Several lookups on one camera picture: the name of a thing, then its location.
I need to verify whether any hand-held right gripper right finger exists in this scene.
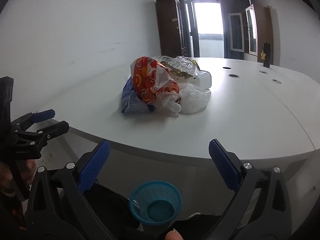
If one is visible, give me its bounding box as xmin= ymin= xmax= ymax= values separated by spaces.
xmin=200 ymin=139 xmax=293 ymax=240

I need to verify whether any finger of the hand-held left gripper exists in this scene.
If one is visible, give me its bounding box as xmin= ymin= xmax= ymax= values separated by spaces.
xmin=11 ymin=109 xmax=56 ymax=130
xmin=15 ymin=120 xmax=70 ymax=147

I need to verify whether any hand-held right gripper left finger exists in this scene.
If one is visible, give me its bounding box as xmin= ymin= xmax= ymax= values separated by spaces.
xmin=25 ymin=140 xmax=140 ymax=240

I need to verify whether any blue plastic mesh basket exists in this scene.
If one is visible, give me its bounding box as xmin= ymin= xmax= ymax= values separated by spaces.
xmin=129 ymin=180 xmax=182 ymax=225

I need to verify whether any blue and white snack bag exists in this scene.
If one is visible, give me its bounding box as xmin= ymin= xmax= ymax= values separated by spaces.
xmin=121 ymin=76 xmax=155 ymax=114

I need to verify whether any clear plastic bag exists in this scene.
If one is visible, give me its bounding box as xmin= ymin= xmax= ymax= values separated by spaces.
xmin=155 ymin=82 xmax=212 ymax=115

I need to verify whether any person's left forearm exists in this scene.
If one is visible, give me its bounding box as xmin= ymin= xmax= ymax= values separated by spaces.
xmin=0 ymin=191 xmax=27 ymax=233

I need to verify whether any person's left hand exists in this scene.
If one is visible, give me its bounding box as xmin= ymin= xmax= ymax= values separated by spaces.
xmin=0 ymin=159 xmax=37 ymax=194

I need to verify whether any person's right hand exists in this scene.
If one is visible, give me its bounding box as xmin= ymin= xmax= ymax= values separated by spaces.
xmin=166 ymin=229 xmax=184 ymax=240

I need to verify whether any white plastic container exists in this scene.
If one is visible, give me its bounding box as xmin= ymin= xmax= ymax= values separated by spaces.
xmin=172 ymin=70 xmax=212 ymax=89

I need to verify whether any orange printed plastic bag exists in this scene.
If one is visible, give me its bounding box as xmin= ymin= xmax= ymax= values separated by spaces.
xmin=130 ymin=56 xmax=180 ymax=105

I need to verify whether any clear printed wrapper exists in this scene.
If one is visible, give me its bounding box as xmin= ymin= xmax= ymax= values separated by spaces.
xmin=152 ymin=55 xmax=200 ymax=79

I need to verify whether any black bottle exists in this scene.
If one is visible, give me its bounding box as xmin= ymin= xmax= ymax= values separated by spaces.
xmin=261 ymin=40 xmax=271 ymax=68

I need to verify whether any wooden cabinet with glass doors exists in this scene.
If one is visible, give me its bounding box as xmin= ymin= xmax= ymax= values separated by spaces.
xmin=228 ymin=4 xmax=273 ymax=63

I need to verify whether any dark wooden cabinet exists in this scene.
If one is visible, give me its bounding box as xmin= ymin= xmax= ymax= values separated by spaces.
xmin=156 ymin=0 xmax=190 ymax=58

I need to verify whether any glass balcony door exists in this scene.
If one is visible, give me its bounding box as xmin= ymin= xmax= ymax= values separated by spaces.
xmin=185 ymin=0 xmax=224 ymax=58

